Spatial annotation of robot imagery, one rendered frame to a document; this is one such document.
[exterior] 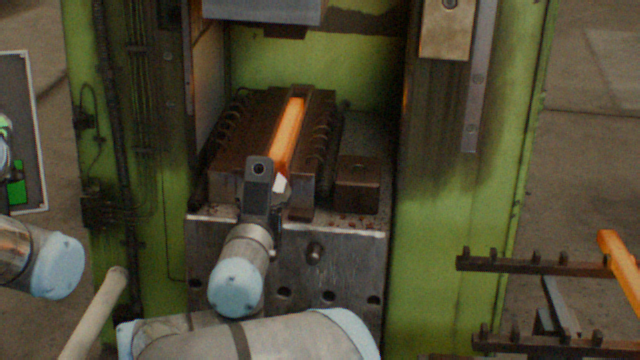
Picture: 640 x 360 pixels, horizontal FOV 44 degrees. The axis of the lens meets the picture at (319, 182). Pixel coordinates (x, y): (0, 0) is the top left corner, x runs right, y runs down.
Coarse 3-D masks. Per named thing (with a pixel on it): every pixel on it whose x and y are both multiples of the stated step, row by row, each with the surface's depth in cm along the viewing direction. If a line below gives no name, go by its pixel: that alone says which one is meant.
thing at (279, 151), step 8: (288, 104) 170; (296, 104) 170; (288, 112) 166; (296, 112) 166; (288, 120) 163; (296, 120) 163; (280, 128) 159; (288, 128) 159; (280, 136) 156; (288, 136) 156; (280, 144) 152; (288, 144) 153; (272, 152) 149; (280, 152) 149; (280, 160) 145; (280, 168) 145
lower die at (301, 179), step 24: (264, 96) 179; (288, 96) 176; (312, 96) 178; (264, 120) 167; (312, 120) 167; (240, 144) 158; (264, 144) 157; (312, 144) 157; (216, 168) 149; (240, 168) 147; (288, 168) 146; (312, 168) 148; (216, 192) 150; (312, 192) 148
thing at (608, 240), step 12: (600, 240) 142; (612, 240) 140; (612, 252) 137; (624, 252) 137; (612, 264) 136; (624, 264) 134; (624, 276) 131; (636, 276) 131; (624, 288) 131; (636, 288) 128; (636, 300) 126; (636, 312) 125
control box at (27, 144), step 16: (0, 64) 136; (16, 64) 137; (0, 80) 136; (16, 80) 137; (32, 80) 140; (0, 96) 136; (16, 96) 137; (32, 96) 138; (0, 112) 136; (16, 112) 137; (32, 112) 137; (16, 128) 137; (32, 128) 137; (16, 144) 136; (32, 144) 137; (32, 160) 137; (32, 176) 137; (32, 192) 137; (16, 208) 136; (32, 208) 137; (48, 208) 138
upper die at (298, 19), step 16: (208, 0) 133; (224, 0) 132; (240, 0) 132; (256, 0) 132; (272, 0) 131; (288, 0) 131; (304, 0) 131; (320, 0) 131; (208, 16) 134; (224, 16) 134; (240, 16) 133; (256, 16) 133; (272, 16) 133; (288, 16) 132; (304, 16) 132; (320, 16) 132
